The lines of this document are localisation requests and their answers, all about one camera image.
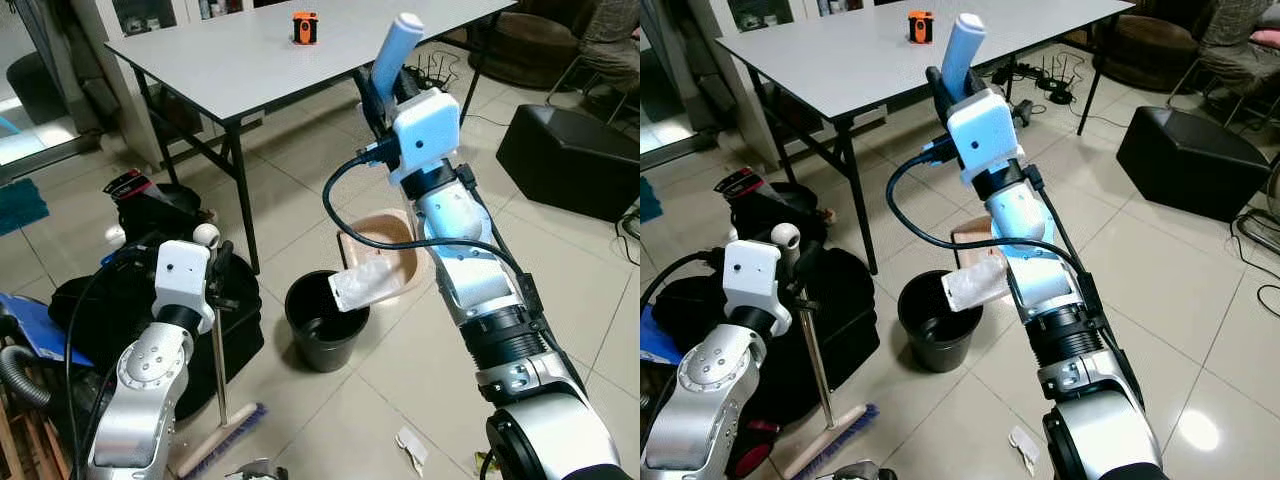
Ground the black round waste bin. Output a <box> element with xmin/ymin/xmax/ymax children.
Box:
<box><xmin>896</xmin><ymin>269</ymin><xmax>985</xmax><ymax>374</ymax></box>
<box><xmin>284</xmin><ymin>269</ymin><xmax>372</xmax><ymax>374</ymax></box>

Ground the brown round chair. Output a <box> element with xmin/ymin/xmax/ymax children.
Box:
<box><xmin>1093</xmin><ymin>11</ymin><xmax>1208</xmax><ymax>92</ymax></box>
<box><xmin>478</xmin><ymin>10</ymin><xmax>583</xmax><ymax>92</ymax></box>

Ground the grey folding table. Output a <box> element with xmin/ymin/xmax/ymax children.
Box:
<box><xmin>104</xmin><ymin>0</ymin><xmax>517</xmax><ymax>273</ymax></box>
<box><xmin>714</xmin><ymin>0</ymin><xmax>1137</xmax><ymax>277</ymax></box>

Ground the white crumpled paper scrap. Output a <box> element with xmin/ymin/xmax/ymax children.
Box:
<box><xmin>1007</xmin><ymin>424</ymin><xmax>1044</xmax><ymax>474</ymax></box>
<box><xmin>394</xmin><ymin>426</ymin><xmax>432</xmax><ymax>473</ymax></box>

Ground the large black bag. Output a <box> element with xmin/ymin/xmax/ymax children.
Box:
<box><xmin>662</xmin><ymin>244</ymin><xmax>883</xmax><ymax>425</ymax></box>
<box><xmin>48</xmin><ymin>248</ymin><xmax>265</xmax><ymax>423</ymax></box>

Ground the beige long-handled dustpan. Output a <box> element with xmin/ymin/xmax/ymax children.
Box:
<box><xmin>334</xmin><ymin>11</ymin><xmax>430</xmax><ymax>303</ymax></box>
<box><xmin>938</xmin><ymin>11</ymin><xmax>1013</xmax><ymax>301</ymax></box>

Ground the blue plastic sheet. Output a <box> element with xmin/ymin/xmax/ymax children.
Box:
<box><xmin>640</xmin><ymin>303</ymin><xmax>688</xmax><ymax>367</ymax></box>
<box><xmin>0</xmin><ymin>290</ymin><xmax>93</xmax><ymax>368</ymax></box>

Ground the black and red tool case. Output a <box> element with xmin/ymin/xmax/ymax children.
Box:
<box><xmin>102</xmin><ymin>169</ymin><xmax>208</xmax><ymax>243</ymax></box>
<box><xmin>714</xmin><ymin>167</ymin><xmax>829</xmax><ymax>243</ymax></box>

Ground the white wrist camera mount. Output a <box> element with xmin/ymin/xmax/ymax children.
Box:
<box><xmin>944</xmin><ymin>88</ymin><xmax>1027</xmax><ymax>188</ymax></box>
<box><xmin>388</xmin><ymin>88</ymin><xmax>464</xmax><ymax>188</ymax></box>
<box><xmin>721</xmin><ymin>239</ymin><xmax>793</xmax><ymax>338</ymax></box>
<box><xmin>151</xmin><ymin>239</ymin><xmax>217</xmax><ymax>335</ymax></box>

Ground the black router with cables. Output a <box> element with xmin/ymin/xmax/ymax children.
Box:
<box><xmin>412</xmin><ymin>52</ymin><xmax>463</xmax><ymax>93</ymax></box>
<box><xmin>990</xmin><ymin>54</ymin><xmax>1079</xmax><ymax>107</ymax></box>

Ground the seated person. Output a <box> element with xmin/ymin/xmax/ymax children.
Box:
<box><xmin>1198</xmin><ymin>0</ymin><xmax>1280</xmax><ymax>97</ymax></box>
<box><xmin>573</xmin><ymin>0</ymin><xmax>641</xmax><ymax>93</ymax></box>

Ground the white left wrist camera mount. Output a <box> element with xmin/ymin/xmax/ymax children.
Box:
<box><xmin>151</xmin><ymin>239</ymin><xmax>217</xmax><ymax>335</ymax></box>
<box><xmin>721</xmin><ymin>239</ymin><xmax>793</xmax><ymax>338</ymax></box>

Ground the clear plastic bag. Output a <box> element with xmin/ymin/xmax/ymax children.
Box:
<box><xmin>939</xmin><ymin>250</ymin><xmax>1013</xmax><ymax>314</ymax></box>
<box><xmin>327</xmin><ymin>256</ymin><xmax>403</xmax><ymax>314</ymax></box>

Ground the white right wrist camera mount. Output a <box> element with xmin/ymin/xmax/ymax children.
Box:
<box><xmin>388</xmin><ymin>88</ymin><xmax>464</xmax><ymax>188</ymax></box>
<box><xmin>944</xmin><ymin>88</ymin><xmax>1027</xmax><ymax>188</ymax></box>

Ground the black and red vacuum cleaner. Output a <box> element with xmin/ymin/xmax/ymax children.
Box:
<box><xmin>0</xmin><ymin>318</ymin><xmax>113</xmax><ymax>471</ymax></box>
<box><xmin>722</xmin><ymin>418</ymin><xmax>783</xmax><ymax>480</ymax></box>

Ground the black leather ottoman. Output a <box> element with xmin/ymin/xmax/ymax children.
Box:
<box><xmin>1115</xmin><ymin>104</ymin><xmax>1272</xmax><ymax>224</ymax></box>
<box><xmin>495</xmin><ymin>102</ymin><xmax>641</xmax><ymax>224</ymax></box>

